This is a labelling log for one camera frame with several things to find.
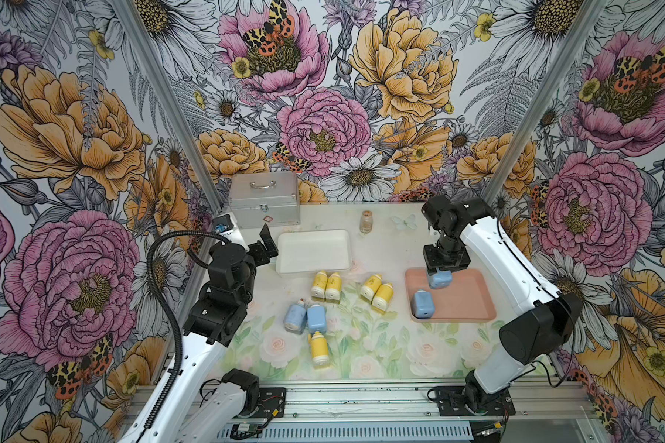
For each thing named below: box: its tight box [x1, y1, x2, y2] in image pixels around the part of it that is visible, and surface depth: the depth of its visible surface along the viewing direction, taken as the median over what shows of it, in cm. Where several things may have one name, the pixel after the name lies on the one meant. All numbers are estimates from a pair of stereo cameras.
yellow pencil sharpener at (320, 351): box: [310, 330, 330, 370], surface depth 78 cm
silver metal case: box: [229, 171, 302, 229], surface depth 111 cm
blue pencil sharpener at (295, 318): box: [284, 300, 307, 335], surface depth 84 cm
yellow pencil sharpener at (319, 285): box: [311, 271, 328, 300], surface depth 91 cm
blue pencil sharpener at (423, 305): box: [411, 288, 436, 320], surface depth 87 cm
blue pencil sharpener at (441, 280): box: [428, 270, 453, 290], surface depth 77 cm
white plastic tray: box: [275, 228, 351, 274], surface depth 109 cm
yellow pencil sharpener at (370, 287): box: [360, 273, 384, 305], surface depth 91 cm
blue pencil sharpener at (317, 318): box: [306, 303, 328, 335], surface depth 85 cm
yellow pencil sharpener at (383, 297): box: [371, 282, 394, 312], surface depth 89 cm
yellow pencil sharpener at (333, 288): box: [325, 271, 343, 305], surface depth 91 cm
